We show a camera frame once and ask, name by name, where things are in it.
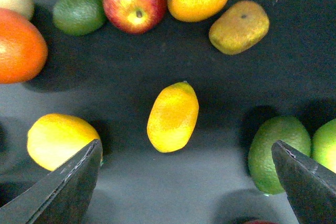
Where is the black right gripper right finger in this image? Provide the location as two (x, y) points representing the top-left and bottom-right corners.
(277, 141), (335, 223)

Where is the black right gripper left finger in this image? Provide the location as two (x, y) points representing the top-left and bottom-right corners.
(1, 140), (102, 223)

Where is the yellow lemon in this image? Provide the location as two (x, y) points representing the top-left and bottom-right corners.
(27, 113), (101, 171)
(146, 81), (199, 153)

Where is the green apple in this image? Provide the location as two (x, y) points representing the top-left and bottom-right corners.
(312, 119), (335, 173)

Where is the red apple front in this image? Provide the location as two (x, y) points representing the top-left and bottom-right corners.
(243, 219), (276, 224)

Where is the round orange centre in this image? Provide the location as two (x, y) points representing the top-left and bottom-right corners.
(1, 8), (48, 84)

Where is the brown kiwi fruit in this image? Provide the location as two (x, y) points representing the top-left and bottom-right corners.
(208, 0), (270, 55)

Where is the green lime front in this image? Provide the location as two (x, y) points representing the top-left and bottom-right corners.
(52, 0), (107, 36)

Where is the red yellow apple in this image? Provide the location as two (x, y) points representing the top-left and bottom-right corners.
(103, 0), (167, 35)

